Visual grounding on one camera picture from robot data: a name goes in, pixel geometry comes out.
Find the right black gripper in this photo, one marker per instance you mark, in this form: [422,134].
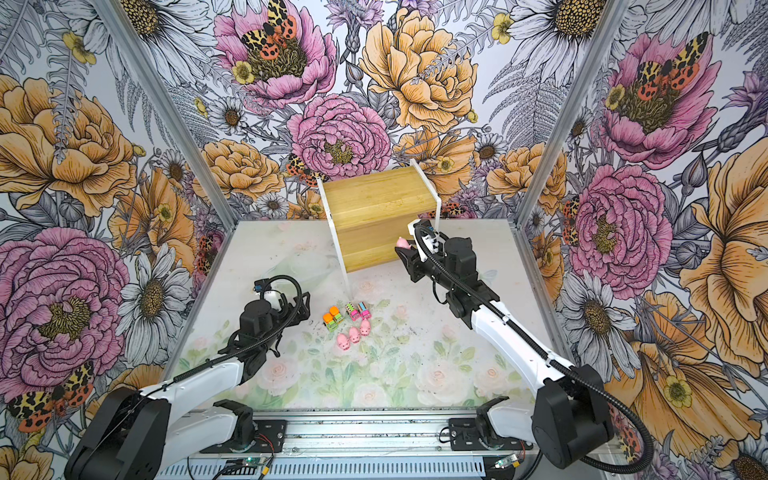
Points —
[413,265]

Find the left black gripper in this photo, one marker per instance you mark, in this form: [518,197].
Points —
[289,311]

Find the pink pig toy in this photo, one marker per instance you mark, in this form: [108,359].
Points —
[354,335]
[402,243]
[343,342]
[365,327]

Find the pink teal striped toy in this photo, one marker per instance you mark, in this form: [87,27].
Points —
[364,311]

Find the pink green striped toy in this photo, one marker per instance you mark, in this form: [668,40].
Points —
[352,311]

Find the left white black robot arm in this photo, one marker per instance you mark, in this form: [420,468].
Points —
[137,433]

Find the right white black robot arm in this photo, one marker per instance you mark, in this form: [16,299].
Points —
[570,417]

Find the orange green toy car lower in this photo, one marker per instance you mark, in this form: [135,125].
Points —
[330,322]

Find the orange green toy car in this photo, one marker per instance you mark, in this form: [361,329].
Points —
[330,322]
[335,313]

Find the orange green toy car upper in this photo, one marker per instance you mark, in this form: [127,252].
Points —
[335,313]

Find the green circuit board left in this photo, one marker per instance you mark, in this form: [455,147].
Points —
[248,465]

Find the green circuit board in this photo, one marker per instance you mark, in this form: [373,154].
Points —
[510,461]
[248,465]

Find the green circuit board right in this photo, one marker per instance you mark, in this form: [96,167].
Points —
[510,461]

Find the wooden two-tier white-frame shelf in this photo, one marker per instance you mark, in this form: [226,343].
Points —
[367,214]

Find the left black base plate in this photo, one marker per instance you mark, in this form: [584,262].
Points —
[264,436]

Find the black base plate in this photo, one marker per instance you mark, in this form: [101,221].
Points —
[264,436]
[469,434]

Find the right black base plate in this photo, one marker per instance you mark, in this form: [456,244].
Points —
[469,434]

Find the aluminium front rail frame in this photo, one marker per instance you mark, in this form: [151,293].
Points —
[368,444]

